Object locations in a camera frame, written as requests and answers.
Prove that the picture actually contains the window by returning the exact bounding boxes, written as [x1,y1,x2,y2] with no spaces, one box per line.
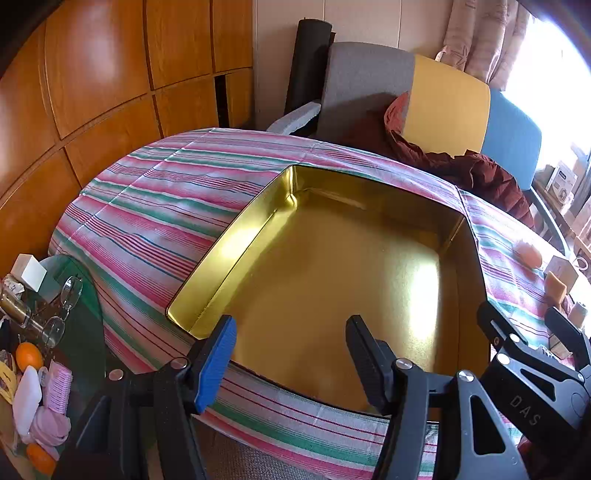
[508,0,591,153]

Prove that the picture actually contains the pink rolled socks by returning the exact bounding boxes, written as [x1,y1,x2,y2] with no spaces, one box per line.
[30,406,72,448]

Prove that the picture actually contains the white plastic bottle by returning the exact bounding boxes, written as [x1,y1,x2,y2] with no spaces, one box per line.
[13,366,44,437]

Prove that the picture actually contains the pink green striped tablecloth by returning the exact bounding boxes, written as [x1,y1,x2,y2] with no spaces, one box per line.
[48,128,591,480]

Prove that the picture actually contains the yellow packet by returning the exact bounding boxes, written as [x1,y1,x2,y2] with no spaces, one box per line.
[0,360,19,402]

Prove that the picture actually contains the white printed carton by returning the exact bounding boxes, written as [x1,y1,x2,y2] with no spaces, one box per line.
[545,161,587,215]

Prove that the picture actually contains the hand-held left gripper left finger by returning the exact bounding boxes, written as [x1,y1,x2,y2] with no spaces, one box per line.
[51,315,238,480]

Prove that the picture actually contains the peach sponge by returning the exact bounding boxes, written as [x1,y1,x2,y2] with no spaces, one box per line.
[514,240,542,271]

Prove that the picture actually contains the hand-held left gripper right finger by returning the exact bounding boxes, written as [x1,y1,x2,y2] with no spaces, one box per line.
[345,315,529,480]

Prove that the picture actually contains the dark red padded jacket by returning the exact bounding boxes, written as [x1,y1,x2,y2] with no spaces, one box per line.
[318,91,536,229]

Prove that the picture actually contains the small white box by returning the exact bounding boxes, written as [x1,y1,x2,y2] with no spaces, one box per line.
[10,254,48,292]

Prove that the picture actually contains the orange fruit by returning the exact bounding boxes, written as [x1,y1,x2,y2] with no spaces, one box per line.
[25,443,58,476]
[15,342,44,372]

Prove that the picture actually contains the beige cardboard box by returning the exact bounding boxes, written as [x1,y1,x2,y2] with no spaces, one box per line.
[545,255,579,296]

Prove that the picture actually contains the black rolled mat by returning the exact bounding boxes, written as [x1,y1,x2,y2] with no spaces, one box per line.
[284,18,334,127]

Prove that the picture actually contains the clear eyeglasses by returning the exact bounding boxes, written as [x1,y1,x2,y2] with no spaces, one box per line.
[41,275,84,349]

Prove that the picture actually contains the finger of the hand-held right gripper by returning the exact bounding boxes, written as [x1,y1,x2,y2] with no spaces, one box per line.
[476,301,532,365]
[544,307,591,370]

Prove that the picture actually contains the brass cylinder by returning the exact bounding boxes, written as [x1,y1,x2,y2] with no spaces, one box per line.
[0,293,33,328]

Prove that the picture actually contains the round glass side table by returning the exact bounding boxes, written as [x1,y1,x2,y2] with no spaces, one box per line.
[0,255,107,480]

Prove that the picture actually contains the wooden panelled wardrobe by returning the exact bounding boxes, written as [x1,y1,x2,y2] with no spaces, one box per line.
[0,0,254,278]

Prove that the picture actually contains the grey yellow blue armchair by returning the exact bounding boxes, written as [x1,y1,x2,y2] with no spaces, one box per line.
[265,41,568,259]

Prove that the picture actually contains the gold metal tin box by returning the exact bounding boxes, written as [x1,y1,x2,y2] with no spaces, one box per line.
[165,165,491,423]

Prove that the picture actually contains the yellow sponge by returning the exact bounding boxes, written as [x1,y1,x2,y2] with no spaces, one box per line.
[545,271,568,303]

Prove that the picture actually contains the beige patterned curtain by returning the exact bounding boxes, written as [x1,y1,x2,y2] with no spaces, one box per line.
[436,0,532,90]

